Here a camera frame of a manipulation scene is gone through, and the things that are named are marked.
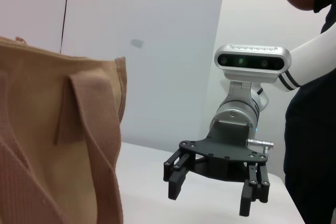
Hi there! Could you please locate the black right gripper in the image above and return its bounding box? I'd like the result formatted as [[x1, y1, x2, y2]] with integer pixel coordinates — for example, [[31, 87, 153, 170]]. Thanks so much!
[[163, 117, 270, 217]]

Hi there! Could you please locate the khaki fabric food bag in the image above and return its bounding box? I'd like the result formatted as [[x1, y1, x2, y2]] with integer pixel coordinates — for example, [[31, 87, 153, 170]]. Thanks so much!
[[0, 36, 128, 224]]

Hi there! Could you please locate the person in black clothes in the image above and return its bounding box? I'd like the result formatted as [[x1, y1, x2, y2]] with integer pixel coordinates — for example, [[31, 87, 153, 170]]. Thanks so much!
[[284, 0, 336, 224]]

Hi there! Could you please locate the right gripper cable with plug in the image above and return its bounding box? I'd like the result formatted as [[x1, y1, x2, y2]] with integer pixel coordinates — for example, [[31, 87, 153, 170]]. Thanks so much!
[[246, 138, 275, 157]]

